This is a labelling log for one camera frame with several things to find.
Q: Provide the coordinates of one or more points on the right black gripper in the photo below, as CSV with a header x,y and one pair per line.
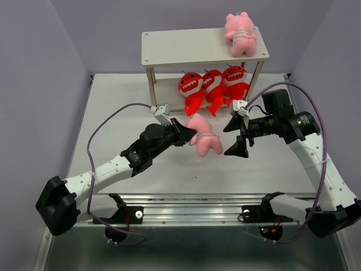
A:
x,y
236,123

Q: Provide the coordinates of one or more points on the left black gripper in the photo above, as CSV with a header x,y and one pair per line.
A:
x,y
183,134

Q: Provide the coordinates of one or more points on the pink striped plush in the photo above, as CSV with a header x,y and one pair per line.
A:
x,y
239,29
205,139

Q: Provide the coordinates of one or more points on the red shark plush white belly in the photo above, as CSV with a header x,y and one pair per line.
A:
x,y
234,78

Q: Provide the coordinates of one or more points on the red plush purple horn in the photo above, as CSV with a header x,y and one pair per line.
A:
x,y
190,87

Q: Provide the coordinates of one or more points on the red shark plush toy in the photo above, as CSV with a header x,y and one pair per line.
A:
x,y
215,90

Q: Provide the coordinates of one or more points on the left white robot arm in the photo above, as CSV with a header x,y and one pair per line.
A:
x,y
60,200

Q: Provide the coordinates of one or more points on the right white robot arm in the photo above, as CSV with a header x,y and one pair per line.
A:
x,y
335,206

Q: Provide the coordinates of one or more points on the white two-tier shelf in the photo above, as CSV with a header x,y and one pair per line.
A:
x,y
191,48

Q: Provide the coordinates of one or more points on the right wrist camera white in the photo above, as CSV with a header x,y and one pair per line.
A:
x,y
238,108

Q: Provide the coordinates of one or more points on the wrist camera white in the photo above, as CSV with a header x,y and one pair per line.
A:
x,y
161,114
238,108

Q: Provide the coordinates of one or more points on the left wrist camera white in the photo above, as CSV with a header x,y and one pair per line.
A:
x,y
161,114

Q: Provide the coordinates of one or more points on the aluminium rail frame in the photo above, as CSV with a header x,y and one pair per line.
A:
x,y
173,211

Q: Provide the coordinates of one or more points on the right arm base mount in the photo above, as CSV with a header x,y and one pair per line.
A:
x,y
271,228

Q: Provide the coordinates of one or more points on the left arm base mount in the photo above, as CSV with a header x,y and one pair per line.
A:
x,y
117,227

